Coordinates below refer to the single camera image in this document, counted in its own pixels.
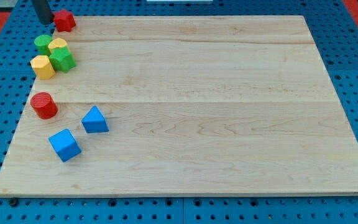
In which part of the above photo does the green cylinder block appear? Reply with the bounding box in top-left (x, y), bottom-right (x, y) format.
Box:
top-left (34, 34), bottom-right (52, 56)

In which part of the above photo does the yellow heart block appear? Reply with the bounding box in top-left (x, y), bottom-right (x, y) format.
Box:
top-left (48, 38), bottom-right (69, 54)

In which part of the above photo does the light wooden board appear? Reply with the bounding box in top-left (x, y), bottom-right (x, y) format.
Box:
top-left (0, 16), bottom-right (358, 198)

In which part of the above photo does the red star block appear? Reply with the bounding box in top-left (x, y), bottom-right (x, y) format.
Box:
top-left (53, 9), bottom-right (76, 32)

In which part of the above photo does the yellow hexagon block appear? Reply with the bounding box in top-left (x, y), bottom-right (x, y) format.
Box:
top-left (30, 55), bottom-right (55, 80)

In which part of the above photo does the blue cube block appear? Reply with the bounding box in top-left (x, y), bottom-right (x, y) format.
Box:
top-left (48, 129), bottom-right (81, 162)

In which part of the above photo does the blue triangle block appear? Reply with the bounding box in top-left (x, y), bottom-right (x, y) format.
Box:
top-left (81, 106), bottom-right (109, 133)

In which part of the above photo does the red cylinder block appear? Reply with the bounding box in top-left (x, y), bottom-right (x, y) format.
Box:
top-left (30, 92), bottom-right (58, 119)

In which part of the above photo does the green star block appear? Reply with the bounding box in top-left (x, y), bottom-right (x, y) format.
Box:
top-left (49, 47), bottom-right (76, 73)

